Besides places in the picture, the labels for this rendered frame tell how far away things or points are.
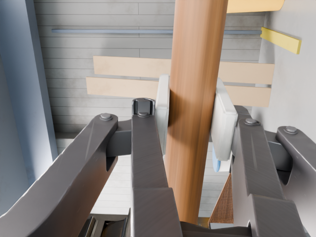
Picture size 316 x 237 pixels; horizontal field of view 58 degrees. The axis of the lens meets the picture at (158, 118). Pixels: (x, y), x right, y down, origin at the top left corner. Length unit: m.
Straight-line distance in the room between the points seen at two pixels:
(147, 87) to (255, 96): 1.30
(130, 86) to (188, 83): 3.48
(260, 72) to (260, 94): 0.25
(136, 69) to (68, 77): 1.06
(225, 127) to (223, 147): 0.01
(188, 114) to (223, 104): 0.03
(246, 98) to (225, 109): 3.36
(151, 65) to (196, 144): 3.34
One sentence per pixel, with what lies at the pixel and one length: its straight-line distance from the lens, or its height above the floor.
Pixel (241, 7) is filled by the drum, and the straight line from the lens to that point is 3.32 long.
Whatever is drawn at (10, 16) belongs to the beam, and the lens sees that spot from 3.73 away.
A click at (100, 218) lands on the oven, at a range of 2.37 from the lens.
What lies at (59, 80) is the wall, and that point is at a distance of 4.25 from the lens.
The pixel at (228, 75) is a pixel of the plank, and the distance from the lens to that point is 3.45.
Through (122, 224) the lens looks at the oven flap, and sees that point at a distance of 2.28.
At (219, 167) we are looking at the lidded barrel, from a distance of 3.60.
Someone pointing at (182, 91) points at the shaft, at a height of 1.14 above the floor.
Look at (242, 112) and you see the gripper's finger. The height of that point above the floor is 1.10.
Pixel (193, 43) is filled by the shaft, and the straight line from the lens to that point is 0.17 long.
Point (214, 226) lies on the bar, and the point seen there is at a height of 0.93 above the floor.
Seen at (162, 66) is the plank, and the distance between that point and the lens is 3.49.
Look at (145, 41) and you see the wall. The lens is 3.85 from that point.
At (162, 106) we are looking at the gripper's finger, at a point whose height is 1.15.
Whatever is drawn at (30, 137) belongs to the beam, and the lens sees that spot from 4.12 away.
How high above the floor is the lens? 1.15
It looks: 2 degrees up
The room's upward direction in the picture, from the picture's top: 89 degrees counter-clockwise
